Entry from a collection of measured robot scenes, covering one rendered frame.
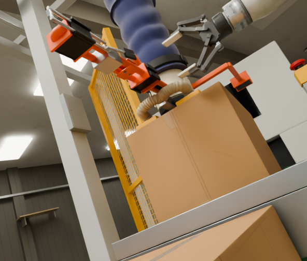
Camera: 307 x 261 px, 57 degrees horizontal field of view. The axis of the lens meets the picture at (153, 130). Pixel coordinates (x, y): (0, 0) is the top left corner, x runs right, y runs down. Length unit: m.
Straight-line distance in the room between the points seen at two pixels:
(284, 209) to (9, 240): 8.65
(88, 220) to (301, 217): 1.46
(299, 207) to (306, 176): 0.08
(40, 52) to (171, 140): 1.82
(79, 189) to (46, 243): 7.41
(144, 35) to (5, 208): 8.42
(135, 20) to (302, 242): 1.05
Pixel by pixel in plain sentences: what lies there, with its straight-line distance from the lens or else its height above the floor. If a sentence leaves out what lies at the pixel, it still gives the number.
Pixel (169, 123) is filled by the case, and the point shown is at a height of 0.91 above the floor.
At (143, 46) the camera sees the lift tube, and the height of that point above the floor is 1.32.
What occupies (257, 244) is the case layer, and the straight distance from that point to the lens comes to 0.46.
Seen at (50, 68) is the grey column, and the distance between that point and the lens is 2.44.
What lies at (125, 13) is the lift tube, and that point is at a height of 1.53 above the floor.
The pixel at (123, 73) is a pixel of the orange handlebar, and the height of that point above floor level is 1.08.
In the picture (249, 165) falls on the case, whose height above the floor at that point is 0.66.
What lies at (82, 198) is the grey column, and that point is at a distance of 2.03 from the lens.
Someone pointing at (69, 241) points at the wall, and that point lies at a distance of 9.68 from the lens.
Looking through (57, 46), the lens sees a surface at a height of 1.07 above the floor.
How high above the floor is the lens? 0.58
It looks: 19 degrees up
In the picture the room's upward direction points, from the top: 23 degrees counter-clockwise
